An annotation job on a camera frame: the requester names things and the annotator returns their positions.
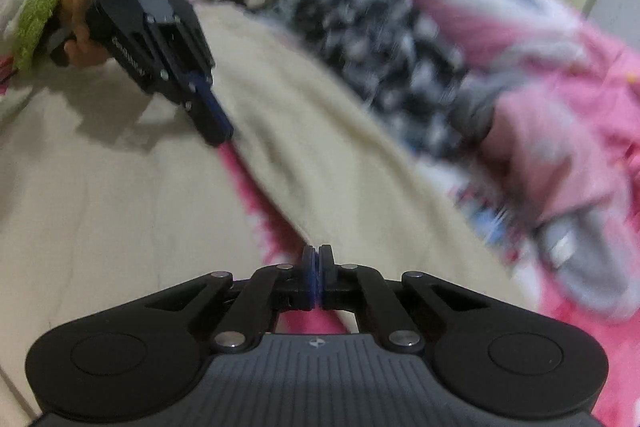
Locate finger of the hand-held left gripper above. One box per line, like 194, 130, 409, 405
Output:
144, 0, 235, 146

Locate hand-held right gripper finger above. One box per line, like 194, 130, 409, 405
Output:
318, 245, 488, 353
145, 246, 317, 353

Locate beige pants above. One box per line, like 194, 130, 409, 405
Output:
0, 2, 531, 413

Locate person's left hand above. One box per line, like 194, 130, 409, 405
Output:
61, 0, 113, 68

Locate pink floral bed sheet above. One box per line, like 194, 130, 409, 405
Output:
0, 52, 640, 427

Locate black and white plaid shirt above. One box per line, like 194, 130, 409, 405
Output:
280, 0, 481, 158

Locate pink and grey quilt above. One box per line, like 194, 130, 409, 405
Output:
385, 0, 640, 323

